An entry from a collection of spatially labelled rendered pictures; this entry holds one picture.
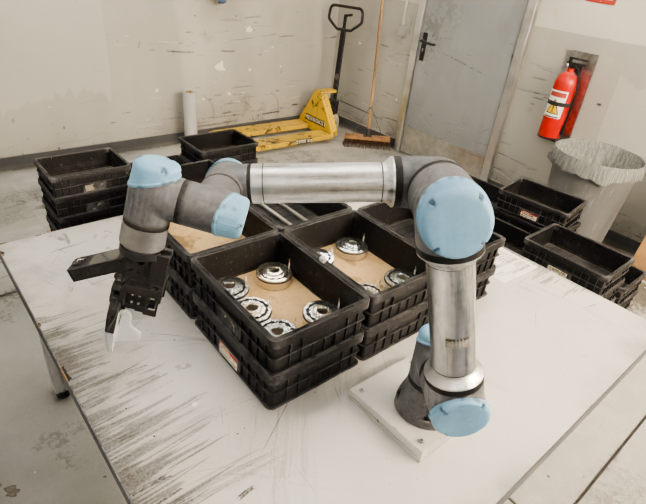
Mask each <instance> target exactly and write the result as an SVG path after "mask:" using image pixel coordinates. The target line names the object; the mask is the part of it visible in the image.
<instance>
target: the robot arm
mask: <svg viewBox="0 0 646 504"><path fill-rule="evenodd" d="M181 176H182V174H181V167H180V165H179V164H178V163H177V162H175V161H173V160H170V159H169V158H167V157H163V156H159V155H152V154H146V155H141V156H138V157H136V158H135V159H134V161H133V164H132V169H131V173H130V178H129V180H128V181H127V185H128V188H127V194H126V200H125V206H124V212H123V218H122V223H121V229H120V235H119V242H120V243H119V248H118V249H113V250H109V251H105V252H101V253H96V254H92V255H88V256H82V257H79V258H76V259H75V260H74V261H73V262H72V264H71V265H70V267H69V268H68V269H67V270H66V271H67V272H68V274H69V276H70V277H71V279H72V281H73V282H76V281H81V280H85V279H89V278H94V277H98V276H102V275H107V274H111V273H115V272H116V273H115V274H114V278H115V280H114V282H113V284H112V288H111V293H110V297H109V302H110V304H109V307H108V312H107V317H106V324H105V343H106V346H107V349H108V351H109V352H113V348H114V343H115V342H135V341H138V340H139V339H140V338H141V332H140V331H139V330H138V329H136V328H135V327H134V326H133V325H132V324H131V320H135V319H148V318H150V316H152V317H156V313H157V308H158V304H160V303H161V300H162V297H164V295H165V291H166V286H167V282H168V277H169V273H167V272H168V268H169V263H170V260H171V258H172V254H173V249H169V248H165V245H166V240H167V235H168V230H169V227H170V222H172V223H175V224H179V225H182V226H185V227H189V228H193V229H196V230H200V231H203V232H207V233H210V234H213V235H214V236H217V237H220V236H222V237H226V238H231V239H237V238H239V237H240V236H241V234H242V230H243V227H244V223H245V220H246V216H247V213H248V209H249V206H250V204H275V203H349V202H385V203H386V204H387V205H388V206H390V207H403V208H407V209H410V210H411V212H412V214H413V218H414V227H415V243H416V253H417V255H418V257H419V258H420V259H422V260H423V261H425V262H426V279H427V298H428V316H429V323H427V324H426V325H423V326H422V327H421V328H420V330H419V333H418V335H417V336H416V344H415V348H414V352H413V356H412V360H411V364H410V368H409V373H408V375H407V376H406V378H405V379H404V380H403V382H402V383H401V384H400V386H399V387H398V389H397V391H396V395H395V400H394V402H395V407H396V410H397V412H398V413H399V414H400V416H401V417H402V418H403V419H404V420H405V421H407V422H408V423H410V424H411V425H413V426H415V427H417V428H420V429H423V430H428V431H438V432H439V433H441V434H444V435H446V436H450V437H464V436H468V435H472V434H474V433H477V432H478V431H479V430H481V429H483V428H484V427H485V426H486V425H487V424H488V422H489V420H490V417H491V412H490V405H489V403H488V402H487V401H486V398H485V394H484V368H483V366H482V364H481V362H480V361H479V360H478V359H477V358H476V261H477V260H478V259H479V258H481V257H482V256H483V254H484V253H485V244H486V242H488V240H489V239H490V237H491V235H492V232H493V228H494V212H493V208H492V206H491V203H490V200H489V198H488V196H487V194H486V193H485V192H484V190H483V189H482V188H481V187H480V186H479V185H478V184H477V183H475V182H474V181H473V179H472V178H471V177H470V176H469V174H468V173H467V172H466V170H465V169H464V168H463V167H462V166H461V165H460V164H459V163H457V162H455V161H454V160H451V159H448V158H445V157H439V156H390V157H389V158H388V159H387V160H386V161H385V162H334V163H265V164H242V163H241V162H239V161H237V160H235V159H233V158H223V159H220V160H218V161H217V162H216V163H214V164H213V165H212V166H211V167H210V168H209V169H208V171H207V173H206V175H205V178H204V180H203V181H202V183H197V182H194V181H190V180H187V179H185V178H181ZM155 306H156V307H155ZM150 308H151V309H155V311H154V310H150Z"/></svg>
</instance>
